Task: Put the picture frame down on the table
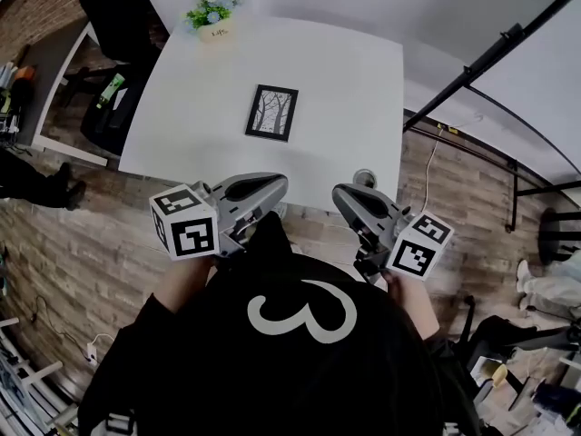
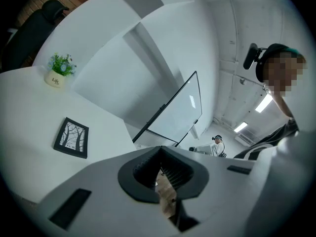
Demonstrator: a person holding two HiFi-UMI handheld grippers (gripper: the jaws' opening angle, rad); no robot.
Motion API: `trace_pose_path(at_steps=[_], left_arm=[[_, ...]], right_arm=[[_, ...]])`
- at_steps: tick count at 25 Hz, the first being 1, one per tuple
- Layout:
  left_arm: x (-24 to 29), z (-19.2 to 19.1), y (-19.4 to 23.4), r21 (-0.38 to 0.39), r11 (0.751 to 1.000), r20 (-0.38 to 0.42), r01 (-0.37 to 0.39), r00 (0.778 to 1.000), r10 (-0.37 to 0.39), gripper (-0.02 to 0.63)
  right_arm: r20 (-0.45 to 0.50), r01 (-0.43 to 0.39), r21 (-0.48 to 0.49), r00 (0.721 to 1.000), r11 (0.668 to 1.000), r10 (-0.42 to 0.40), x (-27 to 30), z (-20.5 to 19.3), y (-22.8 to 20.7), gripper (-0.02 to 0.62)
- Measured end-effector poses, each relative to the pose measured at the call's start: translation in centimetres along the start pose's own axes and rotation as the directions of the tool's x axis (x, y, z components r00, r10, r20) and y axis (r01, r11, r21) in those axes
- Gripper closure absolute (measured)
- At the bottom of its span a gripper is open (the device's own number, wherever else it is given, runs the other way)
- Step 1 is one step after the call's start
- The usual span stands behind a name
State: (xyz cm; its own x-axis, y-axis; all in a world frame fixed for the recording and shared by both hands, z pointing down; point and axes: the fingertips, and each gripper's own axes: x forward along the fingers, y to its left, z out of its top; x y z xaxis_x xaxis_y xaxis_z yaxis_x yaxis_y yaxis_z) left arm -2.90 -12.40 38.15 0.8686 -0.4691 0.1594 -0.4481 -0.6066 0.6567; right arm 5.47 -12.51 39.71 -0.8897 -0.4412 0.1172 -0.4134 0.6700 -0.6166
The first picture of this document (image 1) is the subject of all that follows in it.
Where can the black metal screen stand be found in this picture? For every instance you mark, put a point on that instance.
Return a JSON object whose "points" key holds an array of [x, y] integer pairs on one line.
{"points": [[476, 65]]}

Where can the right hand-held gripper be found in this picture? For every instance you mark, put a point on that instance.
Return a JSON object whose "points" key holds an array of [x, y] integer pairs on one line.
{"points": [[410, 257]]}

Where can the white floor power strip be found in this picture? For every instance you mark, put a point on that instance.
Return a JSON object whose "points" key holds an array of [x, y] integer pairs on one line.
{"points": [[91, 353]]}

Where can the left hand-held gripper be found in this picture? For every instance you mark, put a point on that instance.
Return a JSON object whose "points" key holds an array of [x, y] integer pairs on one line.
{"points": [[190, 239]]}

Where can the black framed tree picture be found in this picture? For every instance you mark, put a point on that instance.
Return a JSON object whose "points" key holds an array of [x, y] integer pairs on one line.
{"points": [[271, 112]]}

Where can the white projection screen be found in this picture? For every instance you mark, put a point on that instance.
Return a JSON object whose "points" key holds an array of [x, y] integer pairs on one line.
{"points": [[544, 84]]}

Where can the small potted flower plant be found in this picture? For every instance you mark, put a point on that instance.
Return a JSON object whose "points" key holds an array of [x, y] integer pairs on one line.
{"points": [[211, 12]]}

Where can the black swivel chair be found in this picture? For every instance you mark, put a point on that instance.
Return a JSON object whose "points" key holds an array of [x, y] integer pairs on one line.
{"points": [[495, 329]]}

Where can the white paper sheet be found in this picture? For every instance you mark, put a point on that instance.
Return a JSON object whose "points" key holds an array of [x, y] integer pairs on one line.
{"points": [[121, 98]]}

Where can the yellow cup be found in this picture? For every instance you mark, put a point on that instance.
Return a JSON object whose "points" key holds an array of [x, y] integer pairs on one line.
{"points": [[499, 375]]}

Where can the person's right forearm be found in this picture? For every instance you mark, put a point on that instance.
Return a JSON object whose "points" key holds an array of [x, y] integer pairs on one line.
{"points": [[417, 307]]}

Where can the white metal rack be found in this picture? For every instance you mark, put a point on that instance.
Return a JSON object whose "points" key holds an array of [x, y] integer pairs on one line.
{"points": [[41, 373]]}

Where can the yellow power strip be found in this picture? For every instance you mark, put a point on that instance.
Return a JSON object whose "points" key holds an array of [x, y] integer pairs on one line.
{"points": [[447, 129]]}

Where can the orange box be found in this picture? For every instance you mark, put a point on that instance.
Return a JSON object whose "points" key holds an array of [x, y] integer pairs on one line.
{"points": [[26, 72]]}

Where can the person's black t-shirt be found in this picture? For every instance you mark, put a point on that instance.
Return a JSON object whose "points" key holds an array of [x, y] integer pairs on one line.
{"points": [[227, 370]]}

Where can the grey table with white edge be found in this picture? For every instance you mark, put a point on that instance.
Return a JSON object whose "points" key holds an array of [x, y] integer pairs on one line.
{"points": [[45, 62]]}

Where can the green bottle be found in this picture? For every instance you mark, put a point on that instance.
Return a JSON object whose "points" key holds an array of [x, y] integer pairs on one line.
{"points": [[112, 86]]}

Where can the black round stool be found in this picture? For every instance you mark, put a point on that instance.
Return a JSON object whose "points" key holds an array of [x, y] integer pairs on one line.
{"points": [[547, 234]]}

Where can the person's left forearm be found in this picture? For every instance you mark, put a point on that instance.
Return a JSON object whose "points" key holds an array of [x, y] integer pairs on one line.
{"points": [[181, 284]]}

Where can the white square table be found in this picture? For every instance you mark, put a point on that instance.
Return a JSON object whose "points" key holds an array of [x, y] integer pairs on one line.
{"points": [[345, 107]]}

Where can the black office chair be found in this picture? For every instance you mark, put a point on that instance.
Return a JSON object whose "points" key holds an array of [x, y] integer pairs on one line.
{"points": [[113, 16]]}

